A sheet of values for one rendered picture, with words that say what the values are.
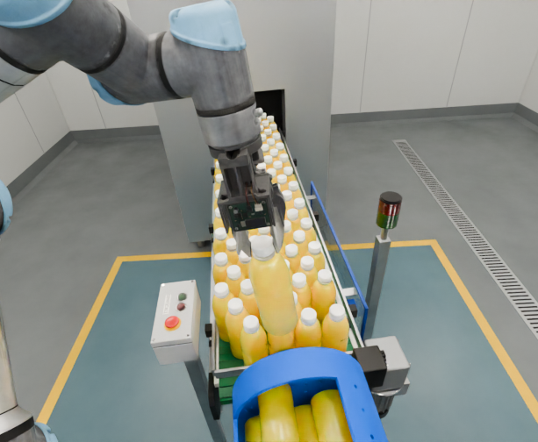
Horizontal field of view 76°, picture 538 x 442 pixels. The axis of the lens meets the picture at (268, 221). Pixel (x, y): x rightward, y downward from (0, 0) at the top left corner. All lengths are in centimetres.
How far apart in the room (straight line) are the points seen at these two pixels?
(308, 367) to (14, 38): 61
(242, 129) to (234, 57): 8
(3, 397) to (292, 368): 44
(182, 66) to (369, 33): 441
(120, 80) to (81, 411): 202
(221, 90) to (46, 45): 16
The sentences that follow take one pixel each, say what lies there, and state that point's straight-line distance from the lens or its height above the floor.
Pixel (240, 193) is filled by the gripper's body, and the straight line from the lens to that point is 45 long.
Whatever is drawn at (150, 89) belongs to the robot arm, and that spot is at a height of 172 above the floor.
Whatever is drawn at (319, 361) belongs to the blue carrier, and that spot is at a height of 123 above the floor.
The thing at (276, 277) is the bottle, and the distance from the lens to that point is 59.
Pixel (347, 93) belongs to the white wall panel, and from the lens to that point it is 488.
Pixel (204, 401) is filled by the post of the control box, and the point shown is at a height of 63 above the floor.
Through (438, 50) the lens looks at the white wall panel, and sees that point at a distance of 510.
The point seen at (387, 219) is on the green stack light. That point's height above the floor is 120.
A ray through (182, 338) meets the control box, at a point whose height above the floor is 110.
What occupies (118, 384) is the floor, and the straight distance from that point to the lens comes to 228.
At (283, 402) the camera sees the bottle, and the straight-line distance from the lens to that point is 76.
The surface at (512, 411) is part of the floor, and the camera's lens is 227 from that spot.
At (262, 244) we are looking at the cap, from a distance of 58.
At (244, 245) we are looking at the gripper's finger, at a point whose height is 146.
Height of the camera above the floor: 183
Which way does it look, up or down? 37 degrees down
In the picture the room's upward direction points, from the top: 4 degrees counter-clockwise
